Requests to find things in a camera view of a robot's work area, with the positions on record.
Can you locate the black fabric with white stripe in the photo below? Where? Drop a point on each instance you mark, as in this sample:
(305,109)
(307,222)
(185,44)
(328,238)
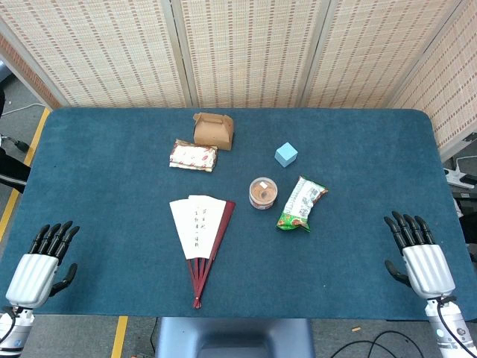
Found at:
(13,171)

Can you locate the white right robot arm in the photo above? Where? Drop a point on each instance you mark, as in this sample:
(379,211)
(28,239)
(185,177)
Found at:
(451,328)

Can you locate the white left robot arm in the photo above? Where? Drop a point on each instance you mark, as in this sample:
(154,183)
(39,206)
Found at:
(16,330)

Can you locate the green white snack bag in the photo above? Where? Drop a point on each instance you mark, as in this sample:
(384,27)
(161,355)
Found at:
(302,201)

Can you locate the round can with clear lid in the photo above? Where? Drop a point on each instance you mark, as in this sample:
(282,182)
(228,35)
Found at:
(263,192)

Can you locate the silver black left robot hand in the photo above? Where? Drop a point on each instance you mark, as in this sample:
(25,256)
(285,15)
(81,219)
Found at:
(31,276)

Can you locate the woven bamboo screen panel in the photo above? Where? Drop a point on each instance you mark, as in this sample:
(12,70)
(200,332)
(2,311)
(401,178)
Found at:
(372,52)
(104,52)
(246,52)
(451,93)
(30,71)

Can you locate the grey blue robot torso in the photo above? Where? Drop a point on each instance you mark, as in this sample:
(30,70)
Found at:
(234,339)

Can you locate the white red snack packet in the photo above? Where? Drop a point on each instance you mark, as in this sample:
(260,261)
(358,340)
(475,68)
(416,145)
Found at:
(194,156)

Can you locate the brown cardboard carry box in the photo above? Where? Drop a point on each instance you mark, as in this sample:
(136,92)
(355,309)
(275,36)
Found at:
(212,132)

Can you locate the red ribbed paper folding fan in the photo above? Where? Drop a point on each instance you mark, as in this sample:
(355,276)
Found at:
(194,227)

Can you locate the light blue cube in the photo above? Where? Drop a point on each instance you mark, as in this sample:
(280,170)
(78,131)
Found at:
(286,156)

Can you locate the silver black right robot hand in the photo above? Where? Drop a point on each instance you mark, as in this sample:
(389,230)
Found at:
(428,268)

